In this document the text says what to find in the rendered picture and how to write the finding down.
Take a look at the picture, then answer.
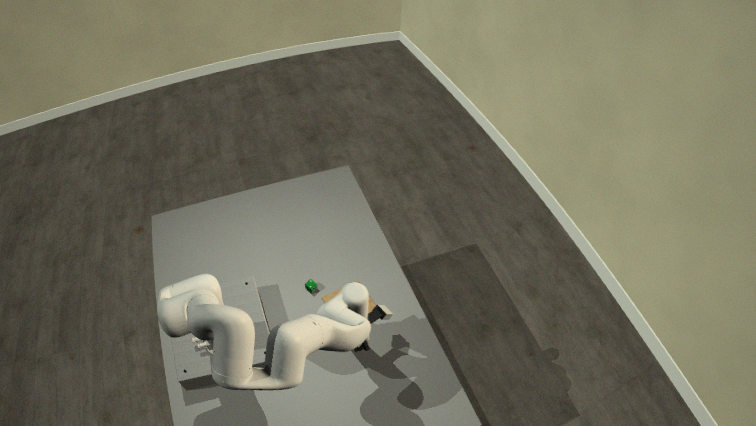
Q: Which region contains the tan mottled mat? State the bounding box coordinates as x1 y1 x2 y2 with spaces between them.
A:
321 287 376 313

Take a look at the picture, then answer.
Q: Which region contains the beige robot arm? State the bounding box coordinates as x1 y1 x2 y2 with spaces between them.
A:
157 274 393 390

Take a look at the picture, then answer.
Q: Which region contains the green die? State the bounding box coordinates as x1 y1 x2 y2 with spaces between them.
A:
305 279 317 293

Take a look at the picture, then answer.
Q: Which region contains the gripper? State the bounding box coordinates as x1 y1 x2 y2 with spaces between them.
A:
355 336 370 352

